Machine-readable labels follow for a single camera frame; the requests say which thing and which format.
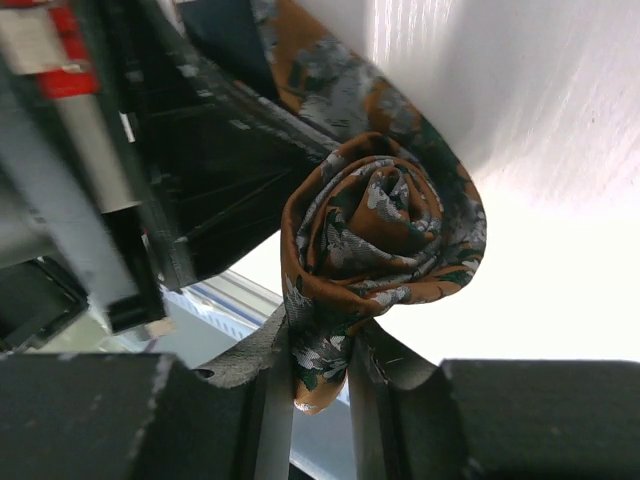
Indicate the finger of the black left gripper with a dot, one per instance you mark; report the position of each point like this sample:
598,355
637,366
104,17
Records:
260,50

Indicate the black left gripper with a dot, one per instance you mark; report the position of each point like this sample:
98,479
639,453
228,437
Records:
75,205

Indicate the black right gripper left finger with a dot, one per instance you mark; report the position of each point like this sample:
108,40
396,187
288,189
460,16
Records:
149,416

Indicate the orange grey floral tie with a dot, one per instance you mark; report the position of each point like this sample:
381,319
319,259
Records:
389,217

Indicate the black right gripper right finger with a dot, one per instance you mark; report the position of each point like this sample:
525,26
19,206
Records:
490,419

